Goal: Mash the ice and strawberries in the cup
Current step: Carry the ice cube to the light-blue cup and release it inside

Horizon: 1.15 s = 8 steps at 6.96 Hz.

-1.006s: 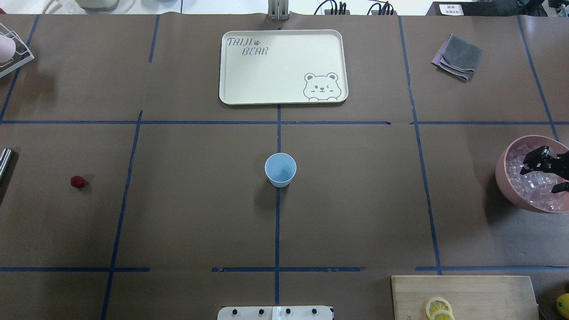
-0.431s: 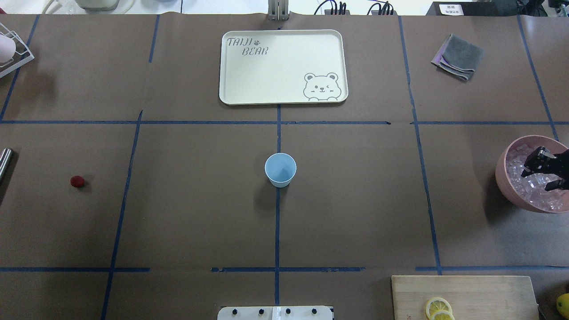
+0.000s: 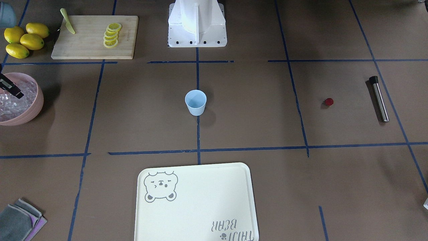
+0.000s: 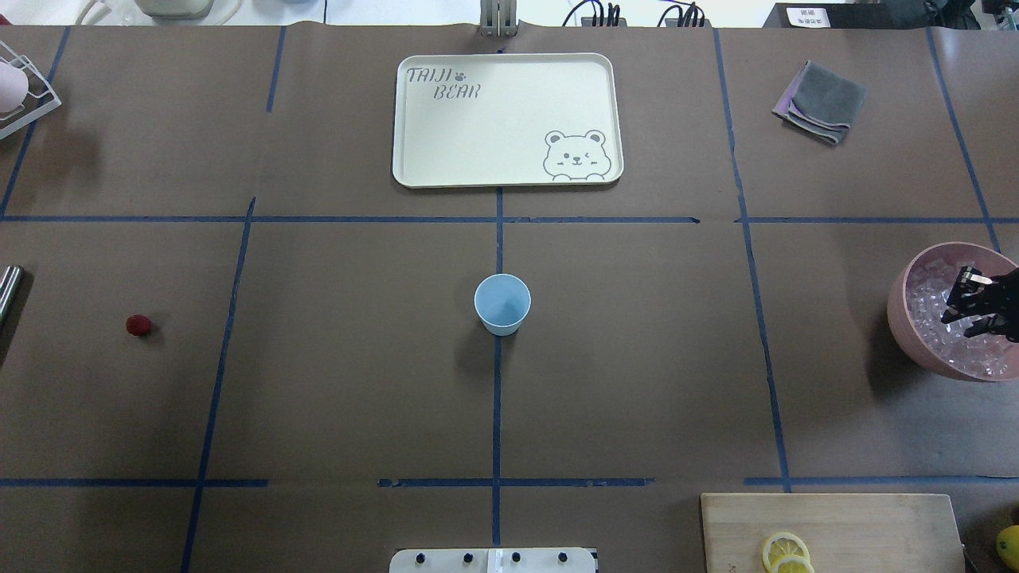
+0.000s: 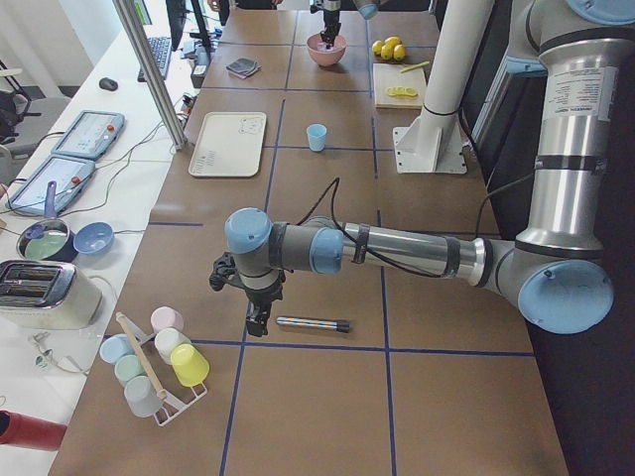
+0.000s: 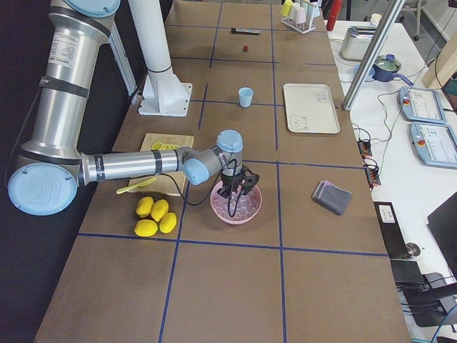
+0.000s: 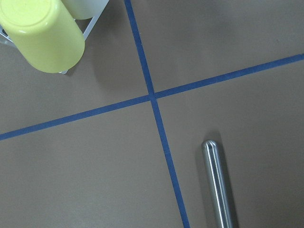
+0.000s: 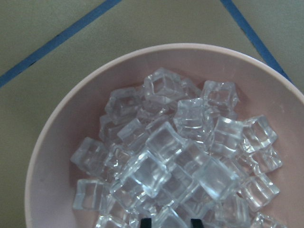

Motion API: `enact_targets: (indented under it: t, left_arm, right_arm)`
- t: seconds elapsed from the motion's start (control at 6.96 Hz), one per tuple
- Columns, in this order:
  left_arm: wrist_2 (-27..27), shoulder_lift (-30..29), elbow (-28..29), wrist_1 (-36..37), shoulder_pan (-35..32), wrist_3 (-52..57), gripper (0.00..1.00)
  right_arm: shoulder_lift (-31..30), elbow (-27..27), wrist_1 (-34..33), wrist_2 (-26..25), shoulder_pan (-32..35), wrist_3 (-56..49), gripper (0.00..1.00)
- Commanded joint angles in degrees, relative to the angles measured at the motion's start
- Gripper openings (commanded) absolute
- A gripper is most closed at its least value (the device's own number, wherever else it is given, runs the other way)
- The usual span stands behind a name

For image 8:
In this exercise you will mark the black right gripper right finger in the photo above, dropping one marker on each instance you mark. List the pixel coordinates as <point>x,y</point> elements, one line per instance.
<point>196,223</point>

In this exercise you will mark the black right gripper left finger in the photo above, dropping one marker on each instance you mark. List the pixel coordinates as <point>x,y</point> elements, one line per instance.
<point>146,223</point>

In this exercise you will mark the pile of ice cubes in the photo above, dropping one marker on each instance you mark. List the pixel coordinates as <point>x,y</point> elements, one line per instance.
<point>170,151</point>

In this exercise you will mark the pink bowl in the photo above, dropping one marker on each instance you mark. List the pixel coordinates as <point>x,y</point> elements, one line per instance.
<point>51,177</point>

